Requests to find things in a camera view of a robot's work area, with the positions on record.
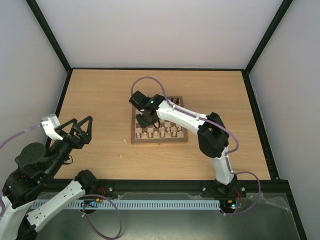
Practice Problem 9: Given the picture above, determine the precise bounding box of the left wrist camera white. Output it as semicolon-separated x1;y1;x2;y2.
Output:
41;113;63;141

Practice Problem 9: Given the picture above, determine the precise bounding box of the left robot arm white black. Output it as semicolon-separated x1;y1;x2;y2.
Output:
0;114;98;240

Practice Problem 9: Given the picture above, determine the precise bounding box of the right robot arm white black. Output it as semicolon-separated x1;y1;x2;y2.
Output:
128;91;236;196

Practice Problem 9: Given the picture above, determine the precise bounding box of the black cage frame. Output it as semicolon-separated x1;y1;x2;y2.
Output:
27;0;307;240

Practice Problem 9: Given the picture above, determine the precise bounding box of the left controller board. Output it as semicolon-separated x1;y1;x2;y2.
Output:
79;198;103;208

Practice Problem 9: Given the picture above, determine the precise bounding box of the wooden chess board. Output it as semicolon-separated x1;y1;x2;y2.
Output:
131;95;188;145

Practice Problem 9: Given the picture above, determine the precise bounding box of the right controller board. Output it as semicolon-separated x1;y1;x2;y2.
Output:
220;198;244;210

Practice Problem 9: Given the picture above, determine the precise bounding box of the white slotted cable duct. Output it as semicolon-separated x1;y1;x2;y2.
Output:
32;199;221;211

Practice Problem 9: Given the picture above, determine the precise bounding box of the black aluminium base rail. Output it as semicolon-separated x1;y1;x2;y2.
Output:
24;178;291;198

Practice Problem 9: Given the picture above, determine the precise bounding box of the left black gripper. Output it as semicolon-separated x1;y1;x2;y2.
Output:
47;115;95;178

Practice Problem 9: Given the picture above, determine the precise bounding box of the controller board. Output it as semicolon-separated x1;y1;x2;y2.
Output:
220;198;244;210
79;198;103;208

